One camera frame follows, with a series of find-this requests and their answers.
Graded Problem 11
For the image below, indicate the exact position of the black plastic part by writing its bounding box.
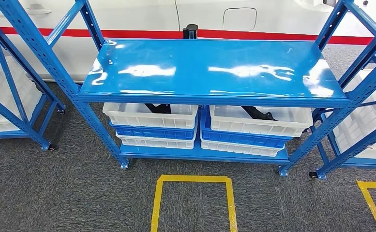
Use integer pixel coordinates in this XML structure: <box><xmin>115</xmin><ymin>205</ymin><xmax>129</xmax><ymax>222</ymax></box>
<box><xmin>144</xmin><ymin>103</ymin><xmax>173</xmax><ymax>115</ymax></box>
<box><xmin>241</xmin><ymin>106</ymin><xmax>278</xmax><ymax>122</ymax></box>

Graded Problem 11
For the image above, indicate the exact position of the blue metal shelf rack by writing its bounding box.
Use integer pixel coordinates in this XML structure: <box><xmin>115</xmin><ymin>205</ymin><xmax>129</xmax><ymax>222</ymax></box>
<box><xmin>0</xmin><ymin>0</ymin><xmax>376</xmax><ymax>177</ymax></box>
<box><xmin>309</xmin><ymin>0</ymin><xmax>376</xmax><ymax>180</ymax></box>
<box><xmin>0</xmin><ymin>6</ymin><xmax>66</xmax><ymax>151</ymax></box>

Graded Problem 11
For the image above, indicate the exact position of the yellow floor tape square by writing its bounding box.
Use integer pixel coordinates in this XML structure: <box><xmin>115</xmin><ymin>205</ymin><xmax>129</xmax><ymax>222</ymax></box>
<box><xmin>150</xmin><ymin>174</ymin><xmax>239</xmax><ymax>232</ymax></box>
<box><xmin>356</xmin><ymin>180</ymin><xmax>376</xmax><ymax>232</ymax></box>

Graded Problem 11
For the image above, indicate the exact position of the white car fuel flap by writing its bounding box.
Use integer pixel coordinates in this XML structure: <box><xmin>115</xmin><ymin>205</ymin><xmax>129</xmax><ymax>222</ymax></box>
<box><xmin>222</xmin><ymin>7</ymin><xmax>258</xmax><ymax>32</ymax></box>

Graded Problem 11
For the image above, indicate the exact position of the white car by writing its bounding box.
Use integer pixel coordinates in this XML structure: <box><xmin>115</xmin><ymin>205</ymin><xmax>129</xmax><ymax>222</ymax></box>
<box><xmin>0</xmin><ymin>0</ymin><xmax>347</xmax><ymax>84</ymax></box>

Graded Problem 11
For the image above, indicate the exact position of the black stanchion post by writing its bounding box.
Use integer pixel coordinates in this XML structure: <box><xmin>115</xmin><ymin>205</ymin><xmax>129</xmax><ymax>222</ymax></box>
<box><xmin>182</xmin><ymin>24</ymin><xmax>199</xmax><ymax>40</ymax></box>

